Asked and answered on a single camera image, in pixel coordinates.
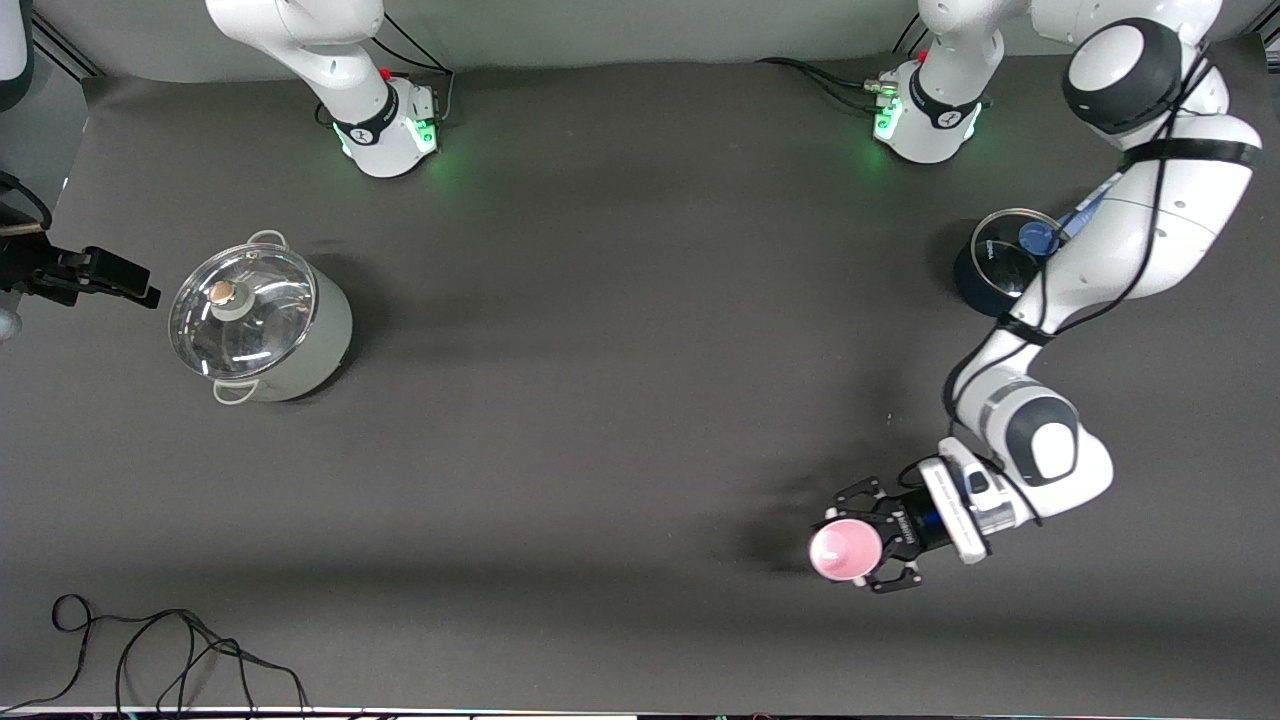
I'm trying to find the pink plastic cup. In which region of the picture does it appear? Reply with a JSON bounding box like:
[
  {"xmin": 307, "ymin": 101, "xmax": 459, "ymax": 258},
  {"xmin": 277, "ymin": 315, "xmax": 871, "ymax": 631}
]
[{"xmin": 808, "ymin": 512, "xmax": 884, "ymax": 586}]

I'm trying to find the glass lid with beige knob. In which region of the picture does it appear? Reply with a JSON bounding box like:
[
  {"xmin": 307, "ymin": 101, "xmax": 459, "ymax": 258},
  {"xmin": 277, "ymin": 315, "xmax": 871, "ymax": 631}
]
[{"xmin": 168, "ymin": 242, "xmax": 319, "ymax": 381}]

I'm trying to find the dark blue saucepan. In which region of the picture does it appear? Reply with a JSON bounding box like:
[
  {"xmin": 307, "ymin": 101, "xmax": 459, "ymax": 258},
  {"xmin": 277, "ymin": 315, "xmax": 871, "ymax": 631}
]
[{"xmin": 952, "ymin": 185, "xmax": 1106, "ymax": 319}]

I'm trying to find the dark grey table mat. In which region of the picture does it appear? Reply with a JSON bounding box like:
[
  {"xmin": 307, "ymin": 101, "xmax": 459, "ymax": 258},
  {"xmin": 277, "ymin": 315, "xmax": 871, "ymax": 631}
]
[{"xmin": 0, "ymin": 35, "xmax": 1280, "ymax": 716}]

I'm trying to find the glass lid with blue knob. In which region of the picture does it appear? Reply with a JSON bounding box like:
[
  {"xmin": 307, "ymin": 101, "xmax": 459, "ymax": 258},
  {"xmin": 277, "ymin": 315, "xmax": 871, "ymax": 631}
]
[{"xmin": 970, "ymin": 208, "xmax": 1066, "ymax": 301}]

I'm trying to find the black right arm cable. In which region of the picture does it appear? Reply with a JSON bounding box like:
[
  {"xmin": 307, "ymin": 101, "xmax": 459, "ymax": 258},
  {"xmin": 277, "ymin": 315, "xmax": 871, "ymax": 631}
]
[{"xmin": 0, "ymin": 172, "xmax": 53, "ymax": 229}]

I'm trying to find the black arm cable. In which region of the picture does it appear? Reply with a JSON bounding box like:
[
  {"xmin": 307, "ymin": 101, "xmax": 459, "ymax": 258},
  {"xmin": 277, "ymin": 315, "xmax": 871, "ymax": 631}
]
[
  {"xmin": 895, "ymin": 30, "xmax": 1263, "ymax": 501},
  {"xmin": 0, "ymin": 172, "xmax": 53, "ymax": 229}
]

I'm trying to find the pale grey two-handled pot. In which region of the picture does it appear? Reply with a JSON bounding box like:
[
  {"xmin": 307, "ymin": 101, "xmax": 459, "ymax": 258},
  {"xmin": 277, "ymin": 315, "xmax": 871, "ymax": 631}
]
[{"xmin": 170, "ymin": 230, "xmax": 354, "ymax": 406}]

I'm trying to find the thin black loose cable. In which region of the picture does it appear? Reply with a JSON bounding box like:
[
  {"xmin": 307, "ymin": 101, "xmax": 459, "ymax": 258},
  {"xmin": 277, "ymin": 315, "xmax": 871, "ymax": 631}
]
[{"xmin": 0, "ymin": 594, "xmax": 311, "ymax": 716}]

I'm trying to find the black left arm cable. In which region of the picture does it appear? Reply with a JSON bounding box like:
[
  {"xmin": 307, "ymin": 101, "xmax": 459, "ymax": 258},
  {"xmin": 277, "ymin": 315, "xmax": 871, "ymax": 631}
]
[{"xmin": 895, "ymin": 30, "xmax": 1263, "ymax": 501}]

